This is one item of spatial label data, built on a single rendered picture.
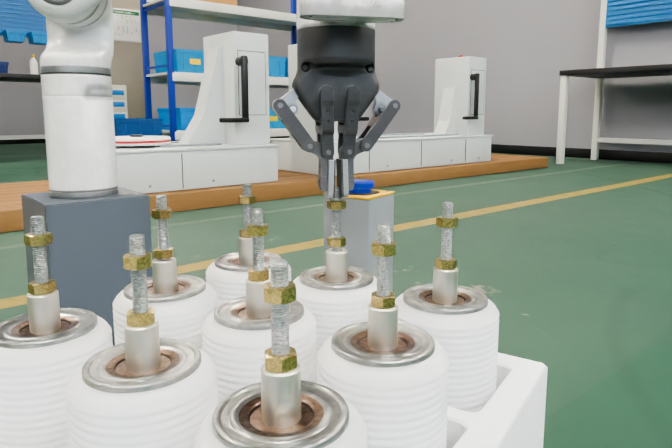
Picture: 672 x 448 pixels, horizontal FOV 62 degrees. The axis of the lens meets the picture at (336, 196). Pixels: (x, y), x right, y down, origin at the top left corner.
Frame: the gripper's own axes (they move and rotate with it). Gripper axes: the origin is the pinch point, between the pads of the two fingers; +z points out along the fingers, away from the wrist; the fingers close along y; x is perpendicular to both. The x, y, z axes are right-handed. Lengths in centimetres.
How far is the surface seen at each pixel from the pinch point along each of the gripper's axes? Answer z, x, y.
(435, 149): 17, -280, -131
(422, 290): 10.1, 6.6, -6.8
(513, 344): 36, -33, -41
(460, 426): 17.9, 16.6, -6.1
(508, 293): 36, -60, -56
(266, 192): 32, -212, -16
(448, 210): 2.1, 9.1, -8.0
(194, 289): 10.2, 1.2, 14.0
